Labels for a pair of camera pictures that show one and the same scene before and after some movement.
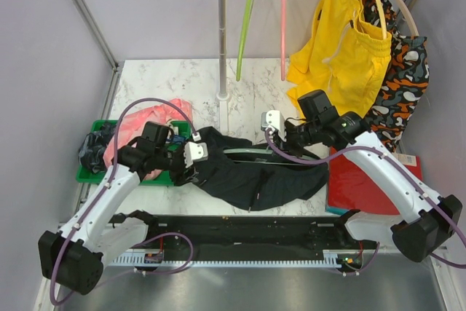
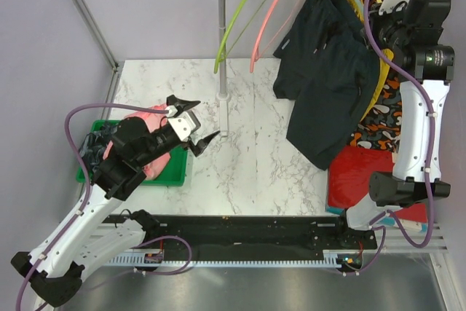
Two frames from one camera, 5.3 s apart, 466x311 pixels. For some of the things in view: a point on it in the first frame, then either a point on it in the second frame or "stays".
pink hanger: x=282 y=22 -> x=255 y=53
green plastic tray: x=183 y=127 stays
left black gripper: x=178 y=177 -> x=199 y=146
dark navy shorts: x=253 y=177 -> x=328 y=65
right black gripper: x=287 y=146 -> x=376 y=20
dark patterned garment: x=92 y=147 stays
